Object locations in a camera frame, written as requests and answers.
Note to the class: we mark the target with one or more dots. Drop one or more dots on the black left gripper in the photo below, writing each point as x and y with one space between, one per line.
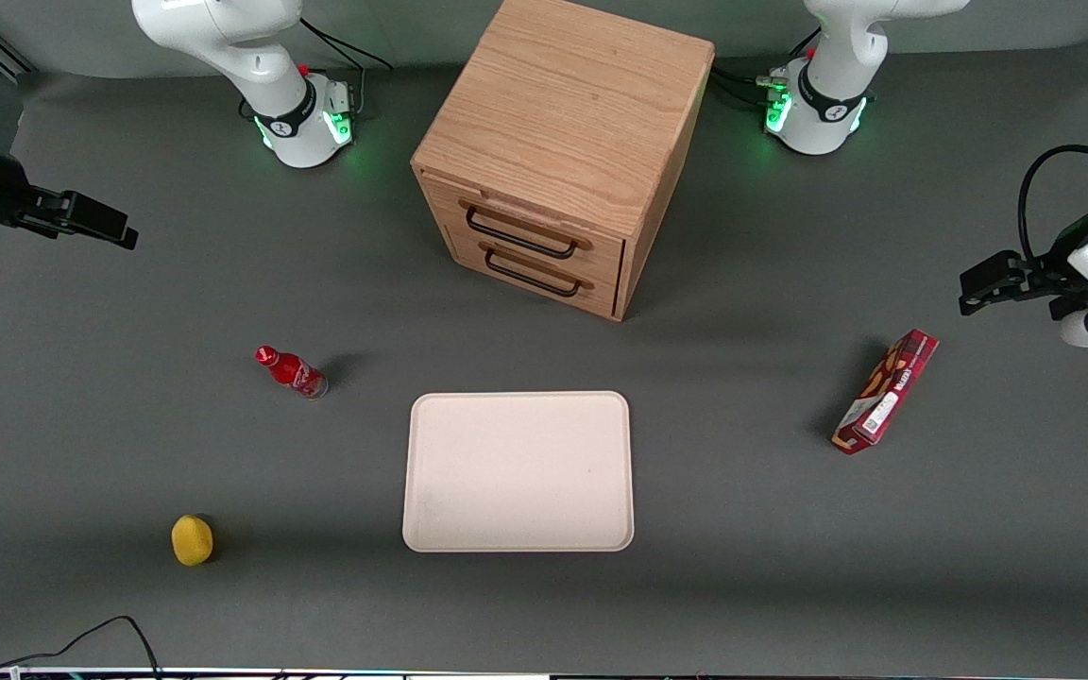
1052 274

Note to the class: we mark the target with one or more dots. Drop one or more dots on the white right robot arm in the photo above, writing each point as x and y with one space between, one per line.
251 57

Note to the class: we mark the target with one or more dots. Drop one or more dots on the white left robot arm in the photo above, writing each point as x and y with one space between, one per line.
837 57

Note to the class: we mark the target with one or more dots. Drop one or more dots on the wooden drawer cabinet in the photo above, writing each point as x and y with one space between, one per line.
572 104

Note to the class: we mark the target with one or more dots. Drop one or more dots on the red snack box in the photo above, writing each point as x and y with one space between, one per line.
886 392

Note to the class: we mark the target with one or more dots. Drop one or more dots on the red soda bottle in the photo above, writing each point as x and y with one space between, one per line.
294 371

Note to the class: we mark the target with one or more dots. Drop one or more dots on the yellow lemon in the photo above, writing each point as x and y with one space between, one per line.
192 540

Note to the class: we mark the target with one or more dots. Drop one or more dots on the beige plastic tray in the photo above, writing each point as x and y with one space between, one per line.
518 470

